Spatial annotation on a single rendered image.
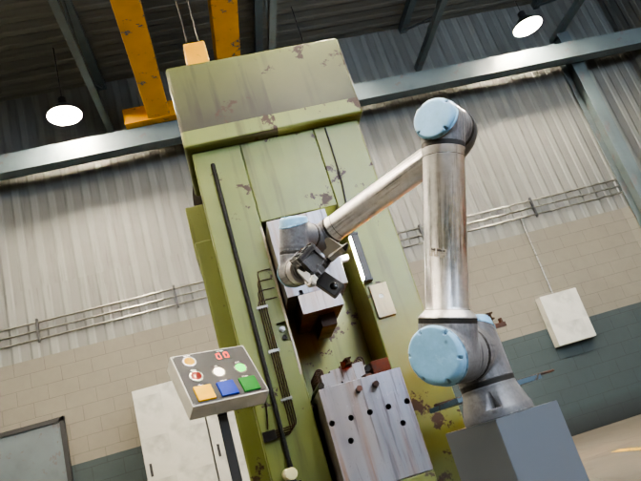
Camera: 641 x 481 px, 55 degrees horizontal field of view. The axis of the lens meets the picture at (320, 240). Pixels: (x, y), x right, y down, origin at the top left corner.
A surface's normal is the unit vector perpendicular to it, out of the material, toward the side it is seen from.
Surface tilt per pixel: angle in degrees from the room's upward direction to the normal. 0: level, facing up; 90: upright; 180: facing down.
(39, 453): 90
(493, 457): 90
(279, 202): 90
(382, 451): 90
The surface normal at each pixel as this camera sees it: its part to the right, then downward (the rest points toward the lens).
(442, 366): -0.59, -0.02
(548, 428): 0.40, -0.42
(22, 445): 0.08, -0.36
